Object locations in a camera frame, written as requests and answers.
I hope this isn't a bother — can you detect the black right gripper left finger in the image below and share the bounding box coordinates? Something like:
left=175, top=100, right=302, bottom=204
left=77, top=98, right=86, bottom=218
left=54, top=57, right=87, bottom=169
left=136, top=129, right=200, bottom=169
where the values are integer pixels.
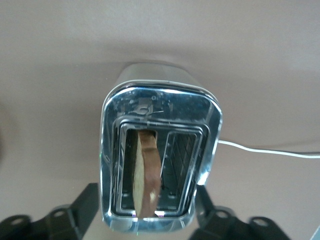
left=42, top=183, right=100, bottom=240

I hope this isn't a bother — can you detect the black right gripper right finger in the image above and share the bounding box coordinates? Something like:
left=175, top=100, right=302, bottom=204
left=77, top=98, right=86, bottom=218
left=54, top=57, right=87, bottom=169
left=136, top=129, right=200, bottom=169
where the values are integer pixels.
left=189, top=186, right=251, bottom=240

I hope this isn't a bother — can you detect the slice of bread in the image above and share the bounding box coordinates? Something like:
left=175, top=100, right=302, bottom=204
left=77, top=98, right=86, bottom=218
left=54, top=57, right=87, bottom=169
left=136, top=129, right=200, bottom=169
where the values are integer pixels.
left=131, top=129, right=162, bottom=219

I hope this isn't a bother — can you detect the silver and beige toaster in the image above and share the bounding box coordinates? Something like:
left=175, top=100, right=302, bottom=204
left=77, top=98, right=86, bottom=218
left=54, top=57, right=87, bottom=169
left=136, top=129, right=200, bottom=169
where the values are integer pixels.
left=99, top=61, right=224, bottom=235

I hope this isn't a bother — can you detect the white toaster power cable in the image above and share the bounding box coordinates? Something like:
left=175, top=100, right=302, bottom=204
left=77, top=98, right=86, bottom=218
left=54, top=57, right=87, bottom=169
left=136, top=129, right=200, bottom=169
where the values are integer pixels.
left=216, top=139, right=320, bottom=160

